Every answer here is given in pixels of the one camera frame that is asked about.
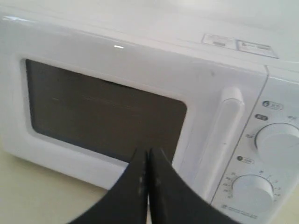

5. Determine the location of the white microwave oven body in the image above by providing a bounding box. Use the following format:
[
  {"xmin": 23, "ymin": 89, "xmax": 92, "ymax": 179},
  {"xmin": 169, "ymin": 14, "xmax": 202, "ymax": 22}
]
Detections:
[{"xmin": 0, "ymin": 0, "xmax": 299, "ymax": 224}]

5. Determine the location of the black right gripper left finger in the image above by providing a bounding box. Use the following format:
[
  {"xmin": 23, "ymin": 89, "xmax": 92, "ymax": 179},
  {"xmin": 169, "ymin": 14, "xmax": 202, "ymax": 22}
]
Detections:
[{"xmin": 70, "ymin": 149, "xmax": 148, "ymax": 224}]

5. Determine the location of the white label sticker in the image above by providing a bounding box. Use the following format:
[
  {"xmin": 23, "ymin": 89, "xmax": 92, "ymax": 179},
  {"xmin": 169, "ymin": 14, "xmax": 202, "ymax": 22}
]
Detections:
[{"xmin": 201, "ymin": 34, "xmax": 237, "ymax": 50}]

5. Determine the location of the upper white power knob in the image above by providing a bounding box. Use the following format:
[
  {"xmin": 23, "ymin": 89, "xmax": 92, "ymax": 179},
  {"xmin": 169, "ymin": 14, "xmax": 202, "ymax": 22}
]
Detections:
[{"xmin": 255, "ymin": 123, "xmax": 299, "ymax": 167}]

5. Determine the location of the white microwave door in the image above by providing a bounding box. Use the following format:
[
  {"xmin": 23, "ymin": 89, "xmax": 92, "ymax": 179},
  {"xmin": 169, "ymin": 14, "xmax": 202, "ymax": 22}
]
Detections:
[{"xmin": 0, "ymin": 14, "xmax": 269, "ymax": 202}]

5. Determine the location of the lower white timer knob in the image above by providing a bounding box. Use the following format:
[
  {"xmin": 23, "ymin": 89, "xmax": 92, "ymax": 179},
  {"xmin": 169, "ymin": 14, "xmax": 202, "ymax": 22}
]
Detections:
[{"xmin": 232, "ymin": 175, "xmax": 274, "ymax": 210}]

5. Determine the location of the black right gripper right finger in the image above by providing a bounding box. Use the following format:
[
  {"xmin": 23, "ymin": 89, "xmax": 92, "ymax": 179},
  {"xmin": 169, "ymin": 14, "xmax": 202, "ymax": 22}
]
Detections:
[{"xmin": 148, "ymin": 149, "xmax": 236, "ymax": 224}]

